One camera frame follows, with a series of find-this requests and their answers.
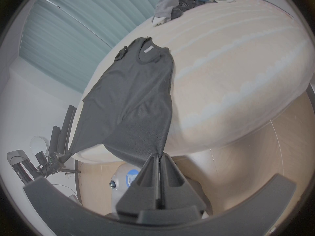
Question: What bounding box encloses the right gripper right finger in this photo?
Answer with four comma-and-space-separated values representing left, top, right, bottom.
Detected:
161, 154, 207, 212

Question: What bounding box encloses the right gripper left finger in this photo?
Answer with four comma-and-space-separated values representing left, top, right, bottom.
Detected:
116, 154, 160, 214

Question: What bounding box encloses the black T-shirt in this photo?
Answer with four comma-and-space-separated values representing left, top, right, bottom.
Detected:
65, 36, 176, 168

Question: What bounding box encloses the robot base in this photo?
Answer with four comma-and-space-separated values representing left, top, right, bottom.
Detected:
105, 162, 213, 218

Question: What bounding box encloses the bed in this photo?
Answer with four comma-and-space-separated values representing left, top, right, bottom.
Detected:
73, 0, 313, 165

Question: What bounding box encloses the pile of clothes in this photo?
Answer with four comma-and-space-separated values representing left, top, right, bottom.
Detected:
151, 0, 237, 27

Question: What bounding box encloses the black chest of drawers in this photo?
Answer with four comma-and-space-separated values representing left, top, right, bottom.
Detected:
49, 104, 77, 157

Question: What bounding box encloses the blue-green curtain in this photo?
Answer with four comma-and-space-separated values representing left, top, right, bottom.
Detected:
18, 0, 112, 93
41, 0, 195, 49

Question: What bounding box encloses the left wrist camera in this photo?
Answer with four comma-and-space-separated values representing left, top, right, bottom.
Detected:
35, 151, 47, 164

